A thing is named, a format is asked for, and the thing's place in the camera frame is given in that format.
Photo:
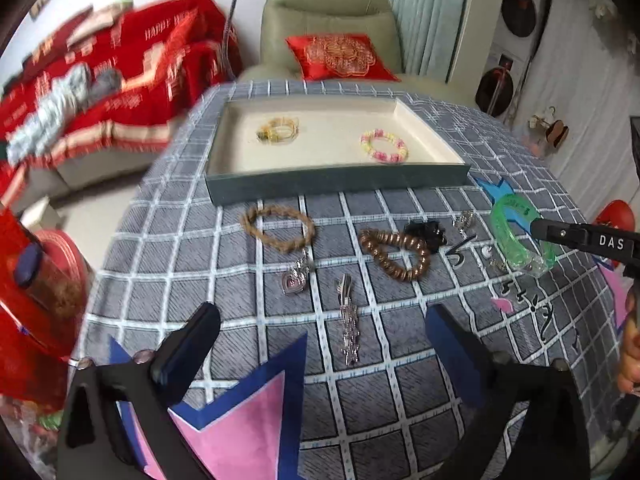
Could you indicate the red bag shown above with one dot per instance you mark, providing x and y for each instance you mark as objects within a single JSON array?
[{"x": 30, "y": 335}]

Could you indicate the green jewelry tray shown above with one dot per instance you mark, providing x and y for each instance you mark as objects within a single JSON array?
[{"x": 325, "y": 135}]

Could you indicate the grey clothes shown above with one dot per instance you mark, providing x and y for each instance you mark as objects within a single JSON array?
[{"x": 55, "y": 105}]

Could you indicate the red embroidered cushion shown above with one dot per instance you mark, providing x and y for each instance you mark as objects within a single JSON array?
[{"x": 340, "y": 57}]

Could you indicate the white box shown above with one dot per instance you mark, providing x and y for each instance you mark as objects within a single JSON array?
[{"x": 42, "y": 212}]

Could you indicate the pale green curtain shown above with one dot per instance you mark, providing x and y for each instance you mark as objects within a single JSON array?
[{"x": 425, "y": 10}]

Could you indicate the silver tassel hair comb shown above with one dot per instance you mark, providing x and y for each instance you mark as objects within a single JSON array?
[{"x": 347, "y": 310}]

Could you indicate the silver heart pendant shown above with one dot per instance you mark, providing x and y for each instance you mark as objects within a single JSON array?
[{"x": 290, "y": 282}]

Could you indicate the white and green pillow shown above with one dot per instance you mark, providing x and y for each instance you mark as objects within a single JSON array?
[{"x": 97, "y": 19}]

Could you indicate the round dark wall poster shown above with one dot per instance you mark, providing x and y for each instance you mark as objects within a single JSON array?
[
  {"x": 495, "y": 90},
  {"x": 517, "y": 7}
]

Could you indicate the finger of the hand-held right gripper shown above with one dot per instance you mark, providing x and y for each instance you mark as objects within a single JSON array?
[{"x": 555, "y": 231}]

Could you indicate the silver earring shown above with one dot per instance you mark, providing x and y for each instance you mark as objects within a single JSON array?
[{"x": 465, "y": 220}]

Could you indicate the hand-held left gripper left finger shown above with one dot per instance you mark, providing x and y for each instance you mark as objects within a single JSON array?
[{"x": 180, "y": 355}]

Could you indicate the green armchair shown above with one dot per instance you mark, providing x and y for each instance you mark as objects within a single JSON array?
[{"x": 325, "y": 10}]

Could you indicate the hanger with brown item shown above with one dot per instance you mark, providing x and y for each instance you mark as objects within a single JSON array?
[{"x": 555, "y": 130}]

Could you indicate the blue lid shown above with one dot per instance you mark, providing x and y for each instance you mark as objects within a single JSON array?
[{"x": 27, "y": 265}]

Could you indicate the metal pole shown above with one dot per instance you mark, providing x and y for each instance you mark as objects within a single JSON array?
[{"x": 234, "y": 10}]

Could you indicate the red balloon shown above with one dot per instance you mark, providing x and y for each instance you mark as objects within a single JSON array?
[{"x": 617, "y": 214}]

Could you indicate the grey checked bed cover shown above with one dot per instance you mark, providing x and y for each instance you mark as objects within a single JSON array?
[{"x": 400, "y": 410}]

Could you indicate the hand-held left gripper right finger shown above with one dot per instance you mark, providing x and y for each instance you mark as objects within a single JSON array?
[{"x": 450, "y": 342}]

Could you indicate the beige sofa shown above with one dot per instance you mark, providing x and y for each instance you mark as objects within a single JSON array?
[{"x": 85, "y": 175}]

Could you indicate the framed wall picture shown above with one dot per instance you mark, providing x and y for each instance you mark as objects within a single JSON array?
[{"x": 40, "y": 4}]

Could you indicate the small silver earrings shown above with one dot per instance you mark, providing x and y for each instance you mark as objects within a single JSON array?
[{"x": 494, "y": 261}]

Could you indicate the black hair claw clip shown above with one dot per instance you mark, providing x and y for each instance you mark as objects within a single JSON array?
[{"x": 425, "y": 232}]

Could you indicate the person's right hand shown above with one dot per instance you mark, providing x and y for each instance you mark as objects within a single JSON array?
[{"x": 631, "y": 340}]

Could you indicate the red printed blanket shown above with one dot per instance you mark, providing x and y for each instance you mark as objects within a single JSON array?
[{"x": 190, "y": 35}]

